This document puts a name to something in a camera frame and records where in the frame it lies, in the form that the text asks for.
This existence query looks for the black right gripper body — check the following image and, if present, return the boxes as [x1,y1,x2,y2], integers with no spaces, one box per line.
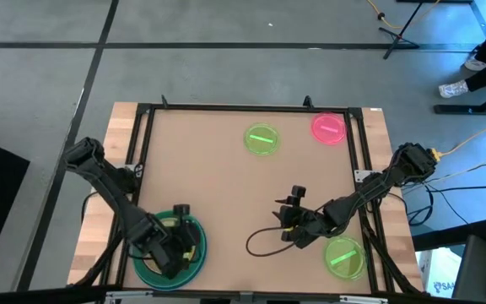
[280,185,333,250]

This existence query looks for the black metal table frame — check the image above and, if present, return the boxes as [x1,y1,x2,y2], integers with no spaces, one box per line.
[72,95,424,296]

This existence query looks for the large blue plastic plate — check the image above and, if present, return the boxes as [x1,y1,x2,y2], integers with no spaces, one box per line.
[132,209,208,292]

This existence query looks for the black left arm base cable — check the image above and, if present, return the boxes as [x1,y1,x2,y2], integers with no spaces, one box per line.
[80,189,100,225]

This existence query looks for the person's white shoe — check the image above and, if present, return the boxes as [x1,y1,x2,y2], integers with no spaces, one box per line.
[463,56,486,73]
[438,79,470,100]

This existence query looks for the black floor cables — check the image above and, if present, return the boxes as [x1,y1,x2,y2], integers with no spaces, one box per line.
[401,156,486,227]

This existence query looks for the white printed box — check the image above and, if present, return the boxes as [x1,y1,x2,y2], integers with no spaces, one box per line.
[417,247,463,299]

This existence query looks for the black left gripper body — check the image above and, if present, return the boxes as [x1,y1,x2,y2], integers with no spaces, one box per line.
[134,204,198,259]

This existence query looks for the small translucent pink plate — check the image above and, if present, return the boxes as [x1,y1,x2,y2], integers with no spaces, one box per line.
[310,111,348,146]

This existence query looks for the black overhead rig beam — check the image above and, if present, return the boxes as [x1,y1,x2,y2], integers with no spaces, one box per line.
[0,285,486,304]

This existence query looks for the yellow floor cable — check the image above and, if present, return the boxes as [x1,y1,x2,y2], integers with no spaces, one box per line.
[366,0,440,30]

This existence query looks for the beige floor cable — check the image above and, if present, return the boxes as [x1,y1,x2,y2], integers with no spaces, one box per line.
[436,116,486,158]

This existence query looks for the black tripod stand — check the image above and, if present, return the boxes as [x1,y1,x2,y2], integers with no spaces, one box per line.
[378,0,426,61]

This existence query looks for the black desk foot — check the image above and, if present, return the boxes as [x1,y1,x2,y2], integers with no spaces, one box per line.
[433,83,486,117]

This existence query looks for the black right gripper cable loop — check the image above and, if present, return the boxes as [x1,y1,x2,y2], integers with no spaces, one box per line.
[245,226,300,258]

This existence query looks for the large green plastic plate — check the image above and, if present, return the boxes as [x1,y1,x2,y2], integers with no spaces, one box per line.
[132,209,208,290]

